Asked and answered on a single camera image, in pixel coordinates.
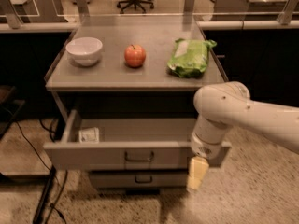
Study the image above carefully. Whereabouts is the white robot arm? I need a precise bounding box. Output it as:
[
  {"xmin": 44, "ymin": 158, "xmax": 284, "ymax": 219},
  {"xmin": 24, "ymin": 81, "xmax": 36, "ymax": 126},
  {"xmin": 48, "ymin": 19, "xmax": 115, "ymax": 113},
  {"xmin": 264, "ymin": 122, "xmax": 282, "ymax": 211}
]
[{"xmin": 187, "ymin": 81, "xmax": 299, "ymax": 189}]

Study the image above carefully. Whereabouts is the green snack bag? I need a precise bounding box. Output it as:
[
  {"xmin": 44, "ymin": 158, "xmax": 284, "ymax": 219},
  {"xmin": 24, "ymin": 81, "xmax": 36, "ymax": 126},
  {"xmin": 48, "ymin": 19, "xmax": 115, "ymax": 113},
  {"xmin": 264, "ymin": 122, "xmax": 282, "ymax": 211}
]
[{"xmin": 167, "ymin": 38, "xmax": 217, "ymax": 77}]

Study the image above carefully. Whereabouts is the white packet in drawer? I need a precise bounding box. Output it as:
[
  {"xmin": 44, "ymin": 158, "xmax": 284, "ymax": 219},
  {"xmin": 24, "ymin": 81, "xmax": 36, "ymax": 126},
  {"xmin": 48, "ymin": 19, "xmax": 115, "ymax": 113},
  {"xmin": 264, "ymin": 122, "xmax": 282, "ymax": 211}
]
[{"xmin": 78, "ymin": 127, "xmax": 99, "ymax": 143}]

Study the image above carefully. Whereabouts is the black floor cable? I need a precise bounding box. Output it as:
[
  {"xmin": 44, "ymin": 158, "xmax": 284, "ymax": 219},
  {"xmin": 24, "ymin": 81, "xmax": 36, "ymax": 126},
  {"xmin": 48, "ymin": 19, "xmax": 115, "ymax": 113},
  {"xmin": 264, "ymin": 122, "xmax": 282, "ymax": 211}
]
[{"xmin": 0, "ymin": 107, "xmax": 69, "ymax": 224}]

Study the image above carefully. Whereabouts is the grey drawer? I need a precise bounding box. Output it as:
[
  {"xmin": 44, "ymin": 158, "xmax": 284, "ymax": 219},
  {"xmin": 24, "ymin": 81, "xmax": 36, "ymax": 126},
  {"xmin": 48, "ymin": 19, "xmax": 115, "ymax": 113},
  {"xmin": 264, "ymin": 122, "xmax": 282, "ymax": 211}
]
[
  {"xmin": 43, "ymin": 109, "xmax": 232, "ymax": 172},
  {"xmin": 89, "ymin": 170, "xmax": 188, "ymax": 189}
]

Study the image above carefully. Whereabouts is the red apple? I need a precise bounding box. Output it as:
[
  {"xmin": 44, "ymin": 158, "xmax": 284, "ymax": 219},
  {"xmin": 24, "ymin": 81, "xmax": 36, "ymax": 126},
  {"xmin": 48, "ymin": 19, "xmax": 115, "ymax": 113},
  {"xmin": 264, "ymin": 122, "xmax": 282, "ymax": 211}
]
[{"xmin": 124, "ymin": 45, "xmax": 146, "ymax": 68}]

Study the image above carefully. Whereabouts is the grey bottom drawer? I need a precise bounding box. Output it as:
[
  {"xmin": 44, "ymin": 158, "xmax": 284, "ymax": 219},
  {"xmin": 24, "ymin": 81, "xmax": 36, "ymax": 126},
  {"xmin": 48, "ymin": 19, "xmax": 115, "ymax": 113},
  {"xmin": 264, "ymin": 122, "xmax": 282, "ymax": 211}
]
[{"xmin": 89, "ymin": 170, "xmax": 188, "ymax": 189}]

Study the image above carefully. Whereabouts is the black floor bar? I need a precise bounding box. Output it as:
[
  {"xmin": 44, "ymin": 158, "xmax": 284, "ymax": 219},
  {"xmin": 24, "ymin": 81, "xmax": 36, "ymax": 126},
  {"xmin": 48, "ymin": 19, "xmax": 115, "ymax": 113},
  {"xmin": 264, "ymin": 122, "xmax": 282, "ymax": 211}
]
[{"xmin": 32, "ymin": 167, "xmax": 56, "ymax": 224}]

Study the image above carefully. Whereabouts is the clear acrylic barrier panel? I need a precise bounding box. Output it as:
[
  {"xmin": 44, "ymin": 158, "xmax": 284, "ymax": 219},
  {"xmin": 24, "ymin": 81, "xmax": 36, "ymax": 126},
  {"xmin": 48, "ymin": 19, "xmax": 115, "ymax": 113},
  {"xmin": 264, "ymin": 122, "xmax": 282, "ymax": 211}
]
[{"xmin": 0, "ymin": 0, "xmax": 299, "ymax": 19}]

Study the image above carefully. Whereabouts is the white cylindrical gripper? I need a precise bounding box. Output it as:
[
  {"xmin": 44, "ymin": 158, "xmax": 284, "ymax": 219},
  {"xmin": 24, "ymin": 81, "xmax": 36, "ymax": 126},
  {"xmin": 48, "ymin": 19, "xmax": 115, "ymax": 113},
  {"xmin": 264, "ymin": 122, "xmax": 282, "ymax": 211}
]
[{"xmin": 187, "ymin": 115, "xmax": 232, "ymax": 189}]

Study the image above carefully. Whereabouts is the grey drawer cabinet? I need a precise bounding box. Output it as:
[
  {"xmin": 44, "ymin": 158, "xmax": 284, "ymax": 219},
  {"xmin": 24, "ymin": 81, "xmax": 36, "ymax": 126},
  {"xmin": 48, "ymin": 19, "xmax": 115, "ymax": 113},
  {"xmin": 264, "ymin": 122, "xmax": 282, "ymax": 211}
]
[{"xmin": 44, "ymin": 15, "xmax": 229, "ymax": 196}]

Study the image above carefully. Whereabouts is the white ceramic bowl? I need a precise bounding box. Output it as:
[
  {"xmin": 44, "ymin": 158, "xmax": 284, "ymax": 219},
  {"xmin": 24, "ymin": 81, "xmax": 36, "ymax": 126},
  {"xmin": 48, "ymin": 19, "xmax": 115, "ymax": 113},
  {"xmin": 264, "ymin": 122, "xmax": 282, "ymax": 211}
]
[{"xmin": 66, "ymin": 37, "xmax": 103, "ymax": 67}]

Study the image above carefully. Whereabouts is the grey top drawer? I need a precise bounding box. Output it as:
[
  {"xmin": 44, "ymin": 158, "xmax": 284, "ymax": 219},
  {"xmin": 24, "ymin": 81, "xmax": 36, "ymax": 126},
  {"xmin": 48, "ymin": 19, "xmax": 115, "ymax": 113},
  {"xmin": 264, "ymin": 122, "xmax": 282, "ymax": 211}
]
[{"xmin": 43, "ymin": 109, "xmax": 232, "ymax": 172}]

